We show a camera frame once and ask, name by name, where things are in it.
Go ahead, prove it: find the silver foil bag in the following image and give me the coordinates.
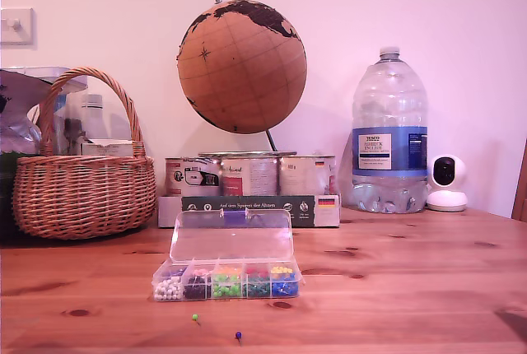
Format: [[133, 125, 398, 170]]
[[0, 68, 54, 156]]

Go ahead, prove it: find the small white cardboard box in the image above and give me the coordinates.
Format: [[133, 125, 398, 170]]
[[81, 138, 135, 157]]

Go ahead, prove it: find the heap of black pins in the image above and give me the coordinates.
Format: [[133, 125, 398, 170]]
[[183, 277, 211, 300]]

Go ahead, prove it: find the white plastic bottle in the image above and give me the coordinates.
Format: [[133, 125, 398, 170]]
[[80, 94, 110, 141]]

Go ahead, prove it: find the brown wicker basket with handle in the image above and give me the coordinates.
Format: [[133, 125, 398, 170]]
[[11, 66, 157, 241]]

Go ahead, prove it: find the clear plastic pin organiser box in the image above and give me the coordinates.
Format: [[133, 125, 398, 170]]
[[152, 208, 305, 302]]

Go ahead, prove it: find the dark green package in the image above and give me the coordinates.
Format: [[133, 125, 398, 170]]
[[0, 151, 20, 244]]

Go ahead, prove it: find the small white round camera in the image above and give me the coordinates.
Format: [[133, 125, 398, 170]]
[[426, 154, 469, 212]]

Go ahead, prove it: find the white labelled tin can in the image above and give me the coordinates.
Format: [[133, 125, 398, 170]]
[[278, 155, 337, 197], [165, 156, 222, 198]]

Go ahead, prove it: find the cork globe on metal stand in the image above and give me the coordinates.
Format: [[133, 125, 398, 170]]
[[175, 0, 308, 158]]

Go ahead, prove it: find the tin can with red label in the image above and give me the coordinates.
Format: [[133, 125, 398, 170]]
[[220, 156, 280, 197]]

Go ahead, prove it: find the clear plastic container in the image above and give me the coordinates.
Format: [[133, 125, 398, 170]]
[[22, 66, 90, 156]]

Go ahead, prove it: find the heap of teal pins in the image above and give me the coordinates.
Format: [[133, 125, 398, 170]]
[[245, 276, 272, 299]]

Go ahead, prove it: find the heap of light green pins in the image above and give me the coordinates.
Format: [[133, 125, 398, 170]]
[[212, 275, 242, 300]]

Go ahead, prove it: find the cardboard tray with dark sleeve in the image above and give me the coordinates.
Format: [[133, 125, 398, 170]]
[[158, 193, 342, 229]]

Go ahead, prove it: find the large clear water bottle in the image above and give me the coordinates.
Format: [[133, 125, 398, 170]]
[[343, 45, 429, 214]]

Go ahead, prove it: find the heap of white pins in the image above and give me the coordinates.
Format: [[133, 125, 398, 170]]
[[154, 278, 183, 301]]

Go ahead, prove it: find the white wall light switch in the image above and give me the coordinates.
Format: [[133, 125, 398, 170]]
[[0, 7, 35, 46]]

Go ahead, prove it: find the heap of blue pins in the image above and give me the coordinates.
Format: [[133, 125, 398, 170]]
[[271, 276, 299, 298]]

